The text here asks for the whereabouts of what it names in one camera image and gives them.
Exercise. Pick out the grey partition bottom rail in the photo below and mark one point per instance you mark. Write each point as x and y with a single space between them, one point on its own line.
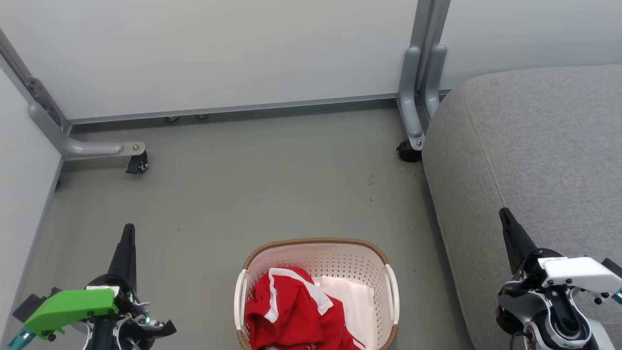
243 108

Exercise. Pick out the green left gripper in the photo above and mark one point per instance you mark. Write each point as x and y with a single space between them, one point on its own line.
73 306

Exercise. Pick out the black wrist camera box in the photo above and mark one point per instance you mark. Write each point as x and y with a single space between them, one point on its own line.
613 268
29 306

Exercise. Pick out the red cloth garment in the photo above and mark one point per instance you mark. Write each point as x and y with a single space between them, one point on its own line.
341 326

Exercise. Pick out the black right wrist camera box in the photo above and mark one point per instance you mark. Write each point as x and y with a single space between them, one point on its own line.
613 268

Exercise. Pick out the grey fabric sofa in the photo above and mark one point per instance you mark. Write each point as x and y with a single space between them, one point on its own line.
534 146

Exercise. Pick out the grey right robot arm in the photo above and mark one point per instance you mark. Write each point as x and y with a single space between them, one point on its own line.
559 321

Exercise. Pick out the red shirt with white stripes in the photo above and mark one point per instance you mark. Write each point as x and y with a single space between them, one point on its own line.
286 316

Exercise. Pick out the white perforated laundry basket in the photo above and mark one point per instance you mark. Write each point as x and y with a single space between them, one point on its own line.
320 257

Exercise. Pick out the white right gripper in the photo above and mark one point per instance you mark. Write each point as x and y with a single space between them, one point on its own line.
578 272

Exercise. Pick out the grey partition post with foot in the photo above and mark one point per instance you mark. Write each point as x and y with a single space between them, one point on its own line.
413 87

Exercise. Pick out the grey bent partition leg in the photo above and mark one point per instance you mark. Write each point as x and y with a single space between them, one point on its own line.
87 147

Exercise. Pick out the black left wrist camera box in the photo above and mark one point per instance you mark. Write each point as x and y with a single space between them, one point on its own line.
29 306

